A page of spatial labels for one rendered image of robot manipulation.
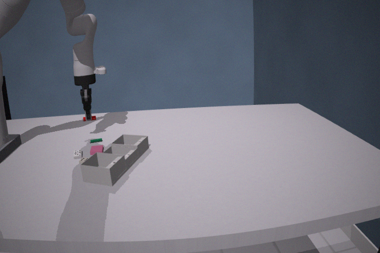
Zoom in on pink flat block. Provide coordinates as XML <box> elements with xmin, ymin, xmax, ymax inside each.
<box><xmin>90</xmin><ymin>145</ymin><xmax>103</xmax><ymax>155</ymax></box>

